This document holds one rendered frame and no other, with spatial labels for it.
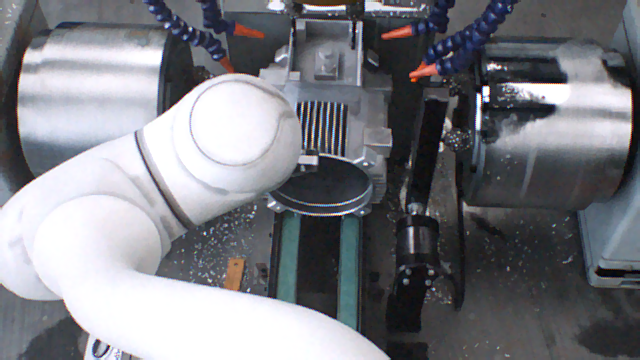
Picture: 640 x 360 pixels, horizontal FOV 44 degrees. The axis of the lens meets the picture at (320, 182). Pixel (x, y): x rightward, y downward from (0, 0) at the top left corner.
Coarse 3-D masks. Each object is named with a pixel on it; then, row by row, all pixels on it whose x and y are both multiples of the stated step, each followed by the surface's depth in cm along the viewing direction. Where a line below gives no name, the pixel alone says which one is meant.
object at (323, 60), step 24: (312, 24) 113; (336, 24) 112; (360, 24) 112; (312, 48) 113; (336, 48) 113; (360, 48) 109; (288, 72) 107; (312, 72) 111; (336, 72) 109; (360, 72) 107; (288, 96) 108; (312, 96) 108; (336, 96) 108; (360, 96) 109
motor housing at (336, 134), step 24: (384, 72) 119; (312, 120) 109; (336, 120) 109; (360, 120) 111; (384, 120) 115; (312, 144) 105; (336, 144) 107; (360, 144) 109; (336, 168) 122; (360, 168) 108; (384, 168) 111; (288, 192) 118; (312, 192) 120; (336, 192) 120; (360, 192) 117; (384, 192) 113; (312, 216) 119; (336, 216) 119
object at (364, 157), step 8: (280, 48) 118; (288, 48) 117; (280, 56) 116; (288, 56) 116; (368, 56) 116; (376, 56) 117; (280, 64) 118; (368, 64) 116; (376, 64) 116; (360, 152) 107; (368, 152) 107; (360, 160) 106; (368, 160) 106; (376, 160) 107; (368, 168) 108; (272, 200) 117; (272, 208) 118; (280, 208) 117; (360, 208) 116; (368, 208) 117; (360, 216) 118
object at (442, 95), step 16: (432, 96) 91; (448, 96) 91; (432, 112) 93; (432, 128) 95; (416, 144) 98; (432, 144) 98; (416, 160) 101; (432, 160) 101; (416, 176) 104; (432, 176) 104; (416, 192) 107; (416, 208) 109
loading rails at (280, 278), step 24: (288, 216) 121; (288, 240) 118; (360, 240) 121; (264, 264) 127; (288, 264) 116; (360, 264) 115; (264, 288) 115; (288, 288) 114; (360, 288) 113; (384, 288) 125; (336, 312) 120; (360, 312) 111
